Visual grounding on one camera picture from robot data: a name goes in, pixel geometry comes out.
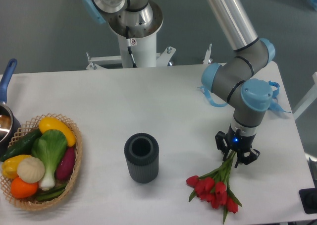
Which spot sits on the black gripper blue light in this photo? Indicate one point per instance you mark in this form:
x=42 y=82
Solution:
x=238 y=139

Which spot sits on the yellow squash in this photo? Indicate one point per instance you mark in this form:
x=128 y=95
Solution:
x=52 y=123

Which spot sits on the black device at edge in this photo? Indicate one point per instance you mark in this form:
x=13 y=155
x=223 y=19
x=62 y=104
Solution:
x=309 y=200

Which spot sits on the green bok choy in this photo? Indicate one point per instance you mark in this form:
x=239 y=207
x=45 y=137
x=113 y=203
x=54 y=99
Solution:
x=49 y=149

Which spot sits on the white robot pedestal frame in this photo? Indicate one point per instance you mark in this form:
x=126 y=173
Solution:
x=135 y=52

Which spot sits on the blue handled saucepan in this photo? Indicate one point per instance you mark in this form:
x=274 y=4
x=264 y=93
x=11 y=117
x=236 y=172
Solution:
x=8 y=122

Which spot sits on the blue ribbon strip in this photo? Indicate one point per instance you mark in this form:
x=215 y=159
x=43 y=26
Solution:
x=209 y=98

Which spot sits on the cream white garlic bulb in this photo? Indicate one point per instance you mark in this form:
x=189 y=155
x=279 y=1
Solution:
x=31 y=170

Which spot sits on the tangled blue ribbon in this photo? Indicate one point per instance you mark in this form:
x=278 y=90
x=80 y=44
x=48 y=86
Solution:
x=274 y=105

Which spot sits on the green bean pods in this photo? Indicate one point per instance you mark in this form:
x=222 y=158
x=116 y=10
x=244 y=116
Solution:
x=51 y=194

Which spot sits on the orange fruit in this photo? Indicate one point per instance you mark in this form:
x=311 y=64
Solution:
x=20 y=189

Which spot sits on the purple sweet potato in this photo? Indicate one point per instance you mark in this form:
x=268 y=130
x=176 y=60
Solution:
x=65 y=167

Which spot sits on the dark grey ribbed vase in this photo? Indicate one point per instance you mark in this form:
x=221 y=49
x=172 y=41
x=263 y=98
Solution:
x=141 y=151

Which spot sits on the white frame bar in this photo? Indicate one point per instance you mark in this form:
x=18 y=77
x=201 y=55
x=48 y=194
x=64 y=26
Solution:
x=307 y=100

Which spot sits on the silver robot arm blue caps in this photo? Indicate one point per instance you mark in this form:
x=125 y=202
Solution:
x=136 y=22

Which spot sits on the yellow bell pepper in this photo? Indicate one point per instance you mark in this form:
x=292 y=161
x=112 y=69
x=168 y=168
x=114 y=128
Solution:
x=9 y=166

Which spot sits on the woven wicker basket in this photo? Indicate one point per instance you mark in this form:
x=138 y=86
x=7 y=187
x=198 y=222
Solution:
x=32 y=204

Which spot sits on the dark green cucumber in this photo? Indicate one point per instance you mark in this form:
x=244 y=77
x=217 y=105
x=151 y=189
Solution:
x=22 y=146

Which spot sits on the red tulip bouquet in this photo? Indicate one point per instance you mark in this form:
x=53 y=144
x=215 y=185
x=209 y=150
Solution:
x=214 y=188

